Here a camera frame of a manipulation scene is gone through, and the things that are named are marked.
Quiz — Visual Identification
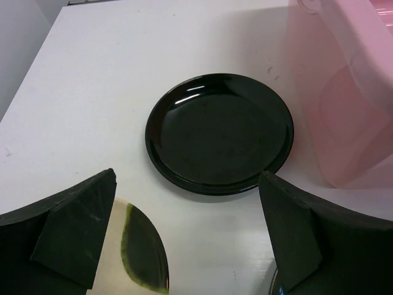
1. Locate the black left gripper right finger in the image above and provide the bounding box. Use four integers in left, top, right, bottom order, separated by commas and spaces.
259, 171, 392, 294

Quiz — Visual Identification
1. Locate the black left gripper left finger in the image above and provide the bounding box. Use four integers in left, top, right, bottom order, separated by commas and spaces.
1, 168, 117, 291

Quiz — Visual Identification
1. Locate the blue white patterned plate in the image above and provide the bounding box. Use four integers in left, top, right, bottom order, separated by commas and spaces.
268, 268, 288, 295

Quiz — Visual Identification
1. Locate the cream plate with green leaf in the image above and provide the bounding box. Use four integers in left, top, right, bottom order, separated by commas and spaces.
87, 198, 169, 295

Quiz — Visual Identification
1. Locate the black glossy plate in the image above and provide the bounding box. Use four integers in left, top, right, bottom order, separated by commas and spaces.
145, 73, 295, 196

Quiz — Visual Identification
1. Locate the pink plastic bin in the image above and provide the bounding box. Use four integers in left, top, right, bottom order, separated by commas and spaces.
286, 1, 392, 189

